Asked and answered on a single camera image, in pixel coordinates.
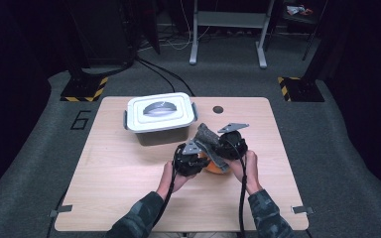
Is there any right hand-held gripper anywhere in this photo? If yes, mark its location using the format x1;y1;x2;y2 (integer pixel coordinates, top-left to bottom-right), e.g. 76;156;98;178
216;122;250;162

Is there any right hand-held gripper cable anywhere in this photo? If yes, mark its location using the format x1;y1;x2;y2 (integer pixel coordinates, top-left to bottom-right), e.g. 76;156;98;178
226;138;248;238

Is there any black base with yellow stripes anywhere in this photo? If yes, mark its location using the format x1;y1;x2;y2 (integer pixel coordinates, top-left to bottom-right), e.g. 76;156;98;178
277;76;325;103
60;76;109;102

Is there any grey cloth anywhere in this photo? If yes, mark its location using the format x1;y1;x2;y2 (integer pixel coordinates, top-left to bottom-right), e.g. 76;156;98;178
192;122;231;174

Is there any hand-held gripper cable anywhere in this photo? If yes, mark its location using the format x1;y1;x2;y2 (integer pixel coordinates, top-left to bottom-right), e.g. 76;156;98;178
226;138;248;238
152;145;181;229

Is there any white cable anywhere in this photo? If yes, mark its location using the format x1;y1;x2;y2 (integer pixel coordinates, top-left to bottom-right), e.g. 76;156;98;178
165;0;212;52

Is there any white box lid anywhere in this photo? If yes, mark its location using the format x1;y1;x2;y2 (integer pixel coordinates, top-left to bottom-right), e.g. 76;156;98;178
122;91;199;134

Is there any white metal stand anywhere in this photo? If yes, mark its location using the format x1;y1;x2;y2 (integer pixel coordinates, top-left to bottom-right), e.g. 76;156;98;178
189;0;276;69

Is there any black cabinet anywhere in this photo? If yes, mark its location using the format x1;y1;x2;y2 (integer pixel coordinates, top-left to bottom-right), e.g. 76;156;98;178
67;0;137;67

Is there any left hand-held gripper cable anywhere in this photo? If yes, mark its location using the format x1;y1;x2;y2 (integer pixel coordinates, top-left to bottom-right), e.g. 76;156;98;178
152;145;181;229

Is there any brown transparent storage box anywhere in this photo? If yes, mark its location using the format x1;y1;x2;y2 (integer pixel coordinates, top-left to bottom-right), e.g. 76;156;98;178
135;127;191;147

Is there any black floor cable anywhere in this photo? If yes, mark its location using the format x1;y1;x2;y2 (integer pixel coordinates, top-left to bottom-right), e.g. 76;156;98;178
137;57;196;97
135;59;177;95

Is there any orange and white clutter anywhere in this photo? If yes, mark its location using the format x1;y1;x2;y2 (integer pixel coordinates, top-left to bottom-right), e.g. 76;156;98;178
286;4;314;17

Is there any person's right hand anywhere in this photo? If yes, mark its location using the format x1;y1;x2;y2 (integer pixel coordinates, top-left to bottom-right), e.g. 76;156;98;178
227;150;263;196

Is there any grey tape strip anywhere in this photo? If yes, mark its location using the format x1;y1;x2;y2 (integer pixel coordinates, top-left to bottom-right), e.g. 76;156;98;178
291;205;315;215
49;204;73;218

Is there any orange plush toy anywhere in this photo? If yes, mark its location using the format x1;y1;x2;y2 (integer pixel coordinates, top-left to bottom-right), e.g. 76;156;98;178
202;152;232;176

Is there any person's left hand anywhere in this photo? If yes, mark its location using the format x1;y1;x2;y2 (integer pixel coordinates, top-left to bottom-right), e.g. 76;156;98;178
157;161;196;201

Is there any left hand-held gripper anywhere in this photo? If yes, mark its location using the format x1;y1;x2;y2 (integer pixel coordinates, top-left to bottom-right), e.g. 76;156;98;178
173;140;209;178

